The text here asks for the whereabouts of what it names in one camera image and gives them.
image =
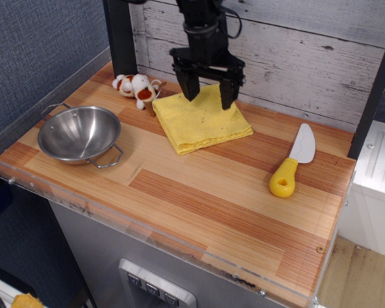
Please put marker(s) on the yellow object bottom left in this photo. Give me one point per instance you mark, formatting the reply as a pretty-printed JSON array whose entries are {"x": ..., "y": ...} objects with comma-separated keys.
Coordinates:
[{"x": 26, "y": 301}]

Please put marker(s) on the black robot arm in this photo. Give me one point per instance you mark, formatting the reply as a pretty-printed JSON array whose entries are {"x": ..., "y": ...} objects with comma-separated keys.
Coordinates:
[{"x": 207, "y": 14}]

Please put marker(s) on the dark vertical post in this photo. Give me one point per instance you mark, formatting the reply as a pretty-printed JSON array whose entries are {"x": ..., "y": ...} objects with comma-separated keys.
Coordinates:
[
  {"x": 369, "y": 112},
  {"x": 120, "y": 37}
]

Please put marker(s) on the white brown plush dog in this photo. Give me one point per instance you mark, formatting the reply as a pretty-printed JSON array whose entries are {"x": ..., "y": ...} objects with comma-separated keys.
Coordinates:
[{"x": 139, "y": 86}]

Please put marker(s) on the yellow cloth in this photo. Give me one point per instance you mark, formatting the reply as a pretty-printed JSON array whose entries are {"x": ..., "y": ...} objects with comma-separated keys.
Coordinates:
[{"x": 200, "y": 123}]

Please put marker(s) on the toy knife yellow handle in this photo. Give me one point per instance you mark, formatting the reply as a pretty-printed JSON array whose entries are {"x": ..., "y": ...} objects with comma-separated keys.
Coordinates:
[{"x": 282, "y": 183}]

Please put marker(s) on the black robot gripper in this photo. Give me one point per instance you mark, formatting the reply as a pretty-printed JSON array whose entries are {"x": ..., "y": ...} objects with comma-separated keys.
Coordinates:
[{"x": 207, "y": 56}]

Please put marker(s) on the white appliance at right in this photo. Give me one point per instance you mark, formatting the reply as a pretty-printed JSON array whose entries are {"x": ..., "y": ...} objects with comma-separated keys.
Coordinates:
[{"x": 362, "y": 220}]

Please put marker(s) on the dark vertical post left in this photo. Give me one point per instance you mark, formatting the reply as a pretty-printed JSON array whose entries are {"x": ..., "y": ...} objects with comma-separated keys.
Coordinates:
[{"x": 120, "y": 37}]

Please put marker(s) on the grey metal cabinet front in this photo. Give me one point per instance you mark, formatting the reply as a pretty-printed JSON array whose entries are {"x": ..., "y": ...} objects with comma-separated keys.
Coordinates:
[{"x": 98, "y": 244}]

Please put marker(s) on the stainless steel bowl with handles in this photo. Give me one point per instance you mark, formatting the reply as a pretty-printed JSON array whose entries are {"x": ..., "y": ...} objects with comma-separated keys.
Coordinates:
[{"x": 79, "y": 135}]

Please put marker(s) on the dark vertical post right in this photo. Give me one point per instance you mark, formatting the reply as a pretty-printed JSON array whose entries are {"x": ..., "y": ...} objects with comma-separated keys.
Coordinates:
[{"x": 369, "y": 112}]

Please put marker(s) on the silver dispenser panel with buttons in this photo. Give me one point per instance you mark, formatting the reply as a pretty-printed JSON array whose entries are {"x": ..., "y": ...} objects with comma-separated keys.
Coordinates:
[{"x": 167, "y": 292}]

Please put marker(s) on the clear acrylic guard rail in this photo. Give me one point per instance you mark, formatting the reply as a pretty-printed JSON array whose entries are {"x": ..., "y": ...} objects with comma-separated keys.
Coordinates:
[{"x": 217, "y": 198}]

